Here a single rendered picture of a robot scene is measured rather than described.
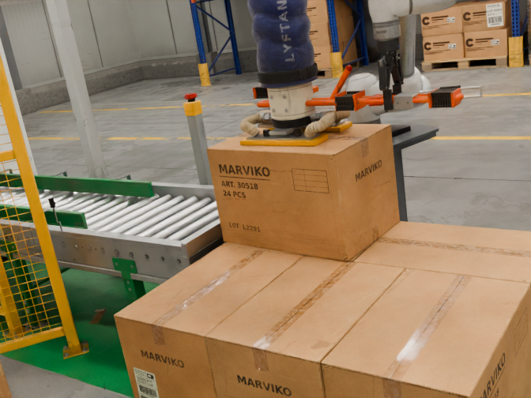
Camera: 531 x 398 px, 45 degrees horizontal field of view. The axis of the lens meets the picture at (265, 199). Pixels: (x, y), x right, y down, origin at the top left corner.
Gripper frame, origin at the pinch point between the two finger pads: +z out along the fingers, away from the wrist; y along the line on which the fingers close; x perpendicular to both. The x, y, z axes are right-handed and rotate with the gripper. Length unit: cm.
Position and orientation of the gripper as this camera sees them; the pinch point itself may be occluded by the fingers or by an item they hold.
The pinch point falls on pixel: (393, 99)
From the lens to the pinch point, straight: 228.3
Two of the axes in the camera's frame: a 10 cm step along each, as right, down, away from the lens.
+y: -5.8, 3.4, -7.4
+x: 8.0, 0.7, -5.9
